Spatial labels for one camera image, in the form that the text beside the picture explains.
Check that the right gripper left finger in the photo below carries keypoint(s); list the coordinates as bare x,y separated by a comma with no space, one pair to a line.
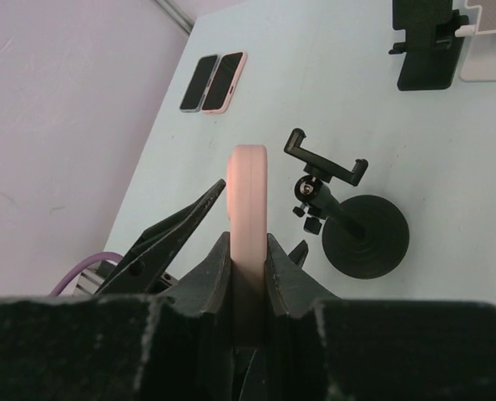
172,346

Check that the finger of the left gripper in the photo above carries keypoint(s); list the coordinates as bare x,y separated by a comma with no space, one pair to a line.
299,254
146,261

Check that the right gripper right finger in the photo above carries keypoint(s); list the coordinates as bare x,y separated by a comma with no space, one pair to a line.
322,347

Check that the black round phone stand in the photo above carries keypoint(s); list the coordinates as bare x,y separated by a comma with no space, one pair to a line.
364,237

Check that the blue phone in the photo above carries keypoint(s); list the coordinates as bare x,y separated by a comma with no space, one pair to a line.
195,92

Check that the pink case phone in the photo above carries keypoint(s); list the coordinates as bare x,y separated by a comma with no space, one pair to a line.
224,82

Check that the white phone stand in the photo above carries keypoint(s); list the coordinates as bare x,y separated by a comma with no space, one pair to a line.
480,62

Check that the left aluminium corner post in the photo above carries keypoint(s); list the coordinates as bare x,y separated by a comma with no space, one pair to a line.
176,14

